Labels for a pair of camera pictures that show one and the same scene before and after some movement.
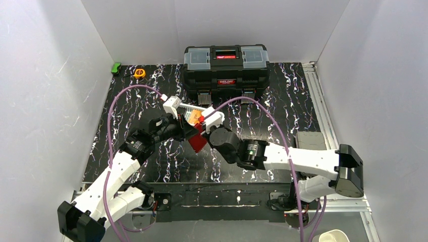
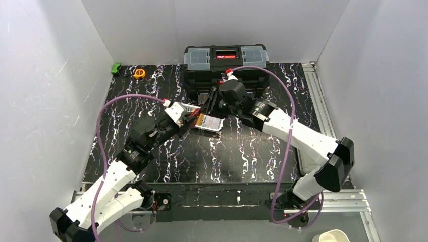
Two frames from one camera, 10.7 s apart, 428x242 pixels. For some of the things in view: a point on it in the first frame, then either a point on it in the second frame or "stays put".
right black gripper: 207,134 to 211,104
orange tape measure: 140,73 stays put
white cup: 334,235 stays put
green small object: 115,68 stays put
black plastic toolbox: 226,68 stays put
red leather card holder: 198,141 to 195,113
